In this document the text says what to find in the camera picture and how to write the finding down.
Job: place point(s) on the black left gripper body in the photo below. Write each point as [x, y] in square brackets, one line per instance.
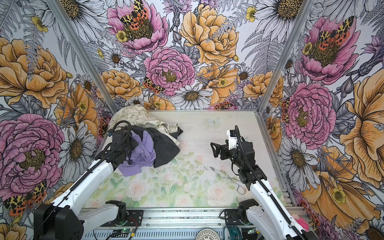
[132, 145]

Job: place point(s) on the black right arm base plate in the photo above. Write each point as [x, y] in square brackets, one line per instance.
[232, 217]

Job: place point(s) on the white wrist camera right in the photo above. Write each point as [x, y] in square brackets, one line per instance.
[232, 139]

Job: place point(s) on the aluminium corner post right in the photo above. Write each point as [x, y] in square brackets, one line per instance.
[299, 24]

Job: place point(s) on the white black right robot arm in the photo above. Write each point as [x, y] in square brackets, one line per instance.
[264, 211]

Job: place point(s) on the dark grey cloth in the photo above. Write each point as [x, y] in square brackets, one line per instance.
[165, 148]

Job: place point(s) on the aluminium corner post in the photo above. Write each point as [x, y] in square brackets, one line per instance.
[299, 24]
[71, 33]

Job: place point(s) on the aluminium corner post left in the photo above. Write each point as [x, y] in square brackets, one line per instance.
[71, 33]

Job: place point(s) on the teal tape roll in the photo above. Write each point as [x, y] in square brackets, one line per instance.
[232, 233]

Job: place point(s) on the purple cloth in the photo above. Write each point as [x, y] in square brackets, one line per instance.
[143, 155]

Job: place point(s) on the pink plush toy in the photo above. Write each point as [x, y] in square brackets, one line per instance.
[301, 222]

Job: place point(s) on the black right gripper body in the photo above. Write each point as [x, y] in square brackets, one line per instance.
[232, 155]

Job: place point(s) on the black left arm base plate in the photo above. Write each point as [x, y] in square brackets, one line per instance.
[132, 218]

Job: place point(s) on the cream cloth with green print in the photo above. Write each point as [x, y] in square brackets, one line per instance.
[137, 115]

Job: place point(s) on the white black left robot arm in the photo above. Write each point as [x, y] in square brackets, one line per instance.
[62, 219]

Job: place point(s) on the white round fan grille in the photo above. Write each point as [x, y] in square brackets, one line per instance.
[207, 234]

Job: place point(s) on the aluminium front rail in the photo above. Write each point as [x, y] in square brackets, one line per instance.
[165, 224]

